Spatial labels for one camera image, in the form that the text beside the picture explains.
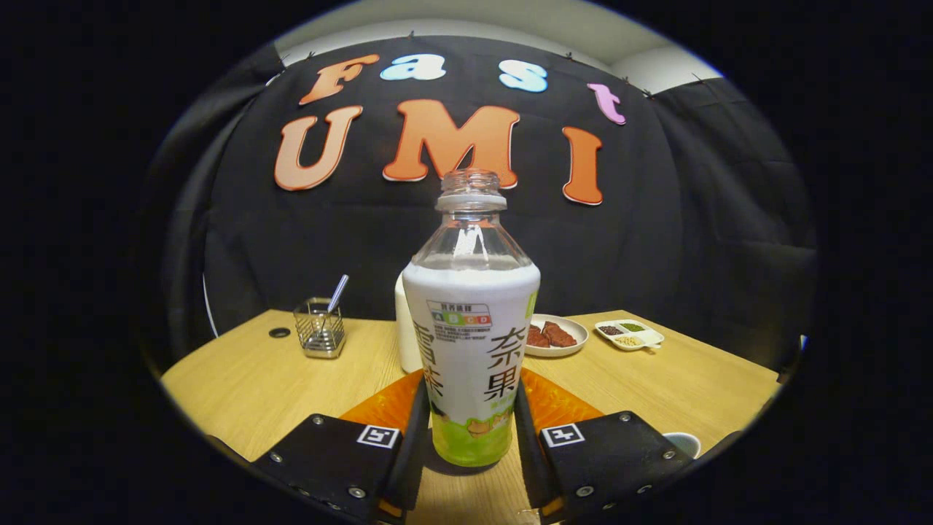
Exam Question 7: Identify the white toaster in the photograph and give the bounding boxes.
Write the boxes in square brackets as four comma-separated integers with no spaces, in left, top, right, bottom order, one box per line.
[394,273,423,374]

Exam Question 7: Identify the juice bottle with white label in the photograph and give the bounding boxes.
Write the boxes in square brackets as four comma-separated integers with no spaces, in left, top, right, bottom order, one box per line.
[402,169,542,468]

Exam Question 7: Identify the white divided dish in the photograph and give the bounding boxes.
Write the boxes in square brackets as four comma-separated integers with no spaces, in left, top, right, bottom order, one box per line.
[595,319,665,352]

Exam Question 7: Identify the black backdrop cloth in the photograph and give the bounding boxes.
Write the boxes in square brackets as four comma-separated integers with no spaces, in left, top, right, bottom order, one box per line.
[138,35,817,373]

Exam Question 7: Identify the metal wire cutlery holder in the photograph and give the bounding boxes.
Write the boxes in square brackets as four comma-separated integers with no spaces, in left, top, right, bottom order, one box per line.
[294,297,346,359]

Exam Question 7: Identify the white cup with handle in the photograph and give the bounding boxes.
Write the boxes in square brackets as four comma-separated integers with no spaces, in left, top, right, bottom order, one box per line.
[662,432,702,460]

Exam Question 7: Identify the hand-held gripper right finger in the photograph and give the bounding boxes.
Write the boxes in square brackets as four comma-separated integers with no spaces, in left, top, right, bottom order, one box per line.
[514,368,693,524]

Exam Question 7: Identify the white round plate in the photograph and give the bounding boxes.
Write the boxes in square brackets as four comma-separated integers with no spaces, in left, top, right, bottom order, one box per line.
[525,314,589,358]

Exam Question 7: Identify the wooden table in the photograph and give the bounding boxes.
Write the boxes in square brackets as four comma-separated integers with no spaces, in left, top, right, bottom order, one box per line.
[160,309,782,525]

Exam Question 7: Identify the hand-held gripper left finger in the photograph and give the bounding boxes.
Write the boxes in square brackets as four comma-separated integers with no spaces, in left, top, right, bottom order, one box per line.
[251,369,431,522]

